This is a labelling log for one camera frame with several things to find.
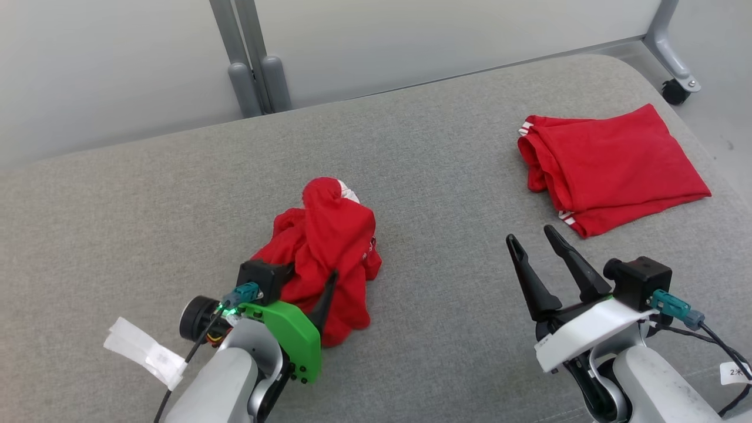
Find black camera cable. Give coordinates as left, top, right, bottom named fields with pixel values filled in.
left=646, top=320, right=752, bottom=419
left=154, top=308, right=227, bottom=423

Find teal left camera connector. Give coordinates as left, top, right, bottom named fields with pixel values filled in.
left=222, top=282, right=261, bottom=311

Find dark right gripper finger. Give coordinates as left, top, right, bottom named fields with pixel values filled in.
left=506, top=234, right=563, bottom=322
left=543, top=225, right=613, bottom=303

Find white cable tag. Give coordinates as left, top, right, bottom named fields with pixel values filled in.
left=720, top=361, right=752, bottom=387
left=103, top=317, right=189, bottom=391

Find black left camera cable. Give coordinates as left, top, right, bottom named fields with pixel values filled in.
left=154, top=308, right=227, bottom=423

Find white left cable tag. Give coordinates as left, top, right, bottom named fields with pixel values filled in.
left=103, top=317, right=189, bottom=391

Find red shorts with white stripe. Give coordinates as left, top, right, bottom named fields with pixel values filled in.
left=250, top=177, right=382, bottom=348

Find red and white basketball jersey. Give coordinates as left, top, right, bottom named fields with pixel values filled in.
left=517, top=103, right=713, bottom=239

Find white partition with grey frame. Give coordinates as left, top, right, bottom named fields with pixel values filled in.
left=0, top=0, right=263, bottom=171
left=235, top=0, right=701, bottom=116

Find teal camera connector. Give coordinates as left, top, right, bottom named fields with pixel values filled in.
left=648, top=290, right=706, bottom=331
left=222, top=282, right=261, bottom=311

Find white right cable tag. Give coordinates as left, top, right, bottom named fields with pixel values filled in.
left=720, top=361, right=752, bottom=387

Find black caster wheel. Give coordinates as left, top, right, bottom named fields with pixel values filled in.
left=662, top=79, right=693, bottom=106

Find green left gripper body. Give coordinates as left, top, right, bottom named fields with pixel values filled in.
left=238, top=301, right=323, bottom=384

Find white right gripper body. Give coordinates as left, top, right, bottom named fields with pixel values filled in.
left=533, top=297, right=653, bottom=374

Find teal right camera connector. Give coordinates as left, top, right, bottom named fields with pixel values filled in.
left=648, top=290, right=706, bottom=331

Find black right camera cable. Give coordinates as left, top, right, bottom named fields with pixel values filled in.
left=646, top=320, right=752, bottom=419

